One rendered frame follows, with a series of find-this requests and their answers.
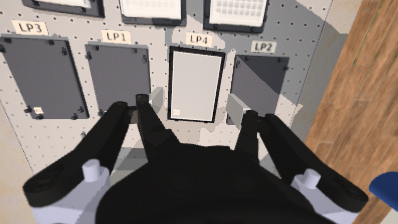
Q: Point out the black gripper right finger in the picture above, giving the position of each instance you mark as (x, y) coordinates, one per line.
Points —
(331, 194)

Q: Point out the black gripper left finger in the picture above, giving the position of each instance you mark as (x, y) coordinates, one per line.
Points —
(69, 190)

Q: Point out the black rectangular pad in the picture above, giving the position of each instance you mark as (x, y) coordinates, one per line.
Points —
(193, 51)

